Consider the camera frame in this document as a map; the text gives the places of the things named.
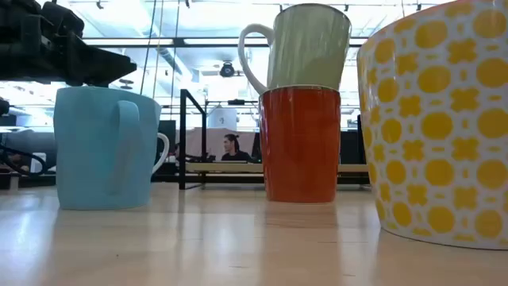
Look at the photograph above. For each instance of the white mug yellow pattern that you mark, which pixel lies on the white mug yellow pattern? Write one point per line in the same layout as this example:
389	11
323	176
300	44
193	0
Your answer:
436	127

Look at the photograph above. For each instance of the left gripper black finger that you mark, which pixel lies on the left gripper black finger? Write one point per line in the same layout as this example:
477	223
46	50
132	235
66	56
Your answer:
99	65

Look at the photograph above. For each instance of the person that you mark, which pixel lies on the person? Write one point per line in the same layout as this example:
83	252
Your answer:
232	148

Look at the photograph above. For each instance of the black-framed wooden mug rack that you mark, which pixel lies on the black-framed wooden mug rack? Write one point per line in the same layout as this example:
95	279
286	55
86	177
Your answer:
182	139

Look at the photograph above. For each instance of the round black ceiling lamp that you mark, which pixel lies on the round black ceiling lamp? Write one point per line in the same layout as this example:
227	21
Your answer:
227	70

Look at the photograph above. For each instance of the black computer monitor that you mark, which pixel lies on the black computer monitor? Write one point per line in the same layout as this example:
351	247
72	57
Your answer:
170	126

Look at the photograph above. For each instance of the light blue mug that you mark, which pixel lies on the light blue mug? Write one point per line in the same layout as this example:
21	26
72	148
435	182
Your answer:
87	151

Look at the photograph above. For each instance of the red-orange mug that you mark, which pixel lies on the red-orange mug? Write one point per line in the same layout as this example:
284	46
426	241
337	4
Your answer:
299	151

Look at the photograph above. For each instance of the black overhead rig crossbar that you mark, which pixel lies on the black overhead rig crossbar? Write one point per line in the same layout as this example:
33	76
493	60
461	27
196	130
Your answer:
198	41

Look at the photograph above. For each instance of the black aluminium table frame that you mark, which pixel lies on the black aluminium table frame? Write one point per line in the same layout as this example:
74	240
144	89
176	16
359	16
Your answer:
24	180

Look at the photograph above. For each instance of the white cylindrical tank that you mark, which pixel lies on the white cylindrical tank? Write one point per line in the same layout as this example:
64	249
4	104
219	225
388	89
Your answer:
222	119

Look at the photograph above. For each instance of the pink cloth partition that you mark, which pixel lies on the pink cloth partition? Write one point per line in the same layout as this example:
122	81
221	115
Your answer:
210	143

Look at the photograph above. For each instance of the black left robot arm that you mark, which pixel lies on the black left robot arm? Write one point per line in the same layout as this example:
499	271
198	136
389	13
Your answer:
3	107

